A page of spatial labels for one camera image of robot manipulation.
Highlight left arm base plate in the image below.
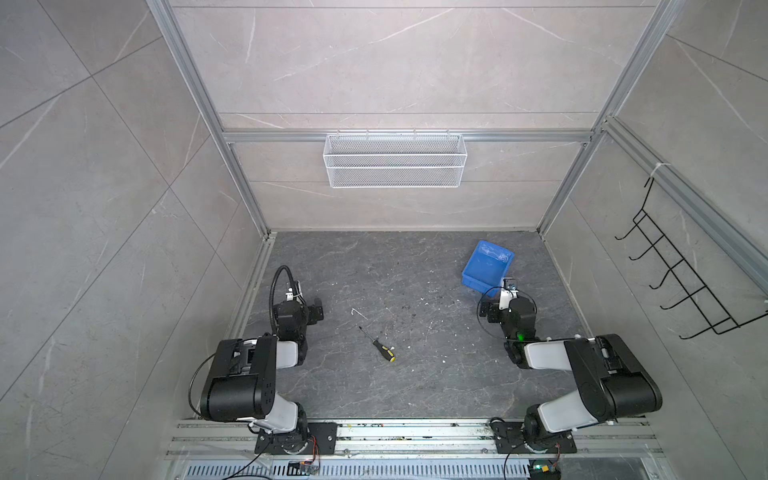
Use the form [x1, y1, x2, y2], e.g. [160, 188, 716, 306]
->
[254, 422, 339, 456]

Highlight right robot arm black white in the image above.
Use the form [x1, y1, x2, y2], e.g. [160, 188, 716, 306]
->
[476, 287, 663, 453]

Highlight black wire hook rack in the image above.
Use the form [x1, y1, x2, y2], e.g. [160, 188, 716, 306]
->
[614, 178, 767, 341]

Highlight white wire mesh basket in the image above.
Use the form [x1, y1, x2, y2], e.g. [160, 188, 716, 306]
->
[323, 133, 468, 189]

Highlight green yellow connector box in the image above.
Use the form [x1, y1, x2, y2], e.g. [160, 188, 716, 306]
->
[528, 459, 562, 480]

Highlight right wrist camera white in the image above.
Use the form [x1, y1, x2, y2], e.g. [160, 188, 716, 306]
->
[498, 277, 519, 310]

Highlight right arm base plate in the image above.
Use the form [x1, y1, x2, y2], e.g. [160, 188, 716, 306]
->
[488, 417, 577, 454]

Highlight black yellow screwdriver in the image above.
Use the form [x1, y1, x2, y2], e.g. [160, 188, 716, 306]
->
[359, 326, 396, 362]

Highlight blue plastic bin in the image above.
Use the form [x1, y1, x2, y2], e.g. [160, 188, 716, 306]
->
[461, 240, 515, 293]

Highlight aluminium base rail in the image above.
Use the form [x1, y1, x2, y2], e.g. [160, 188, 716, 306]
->
[161, 418, 665, 460]

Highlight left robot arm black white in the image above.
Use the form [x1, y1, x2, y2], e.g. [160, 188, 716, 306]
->
[200, 299, 324, 454]

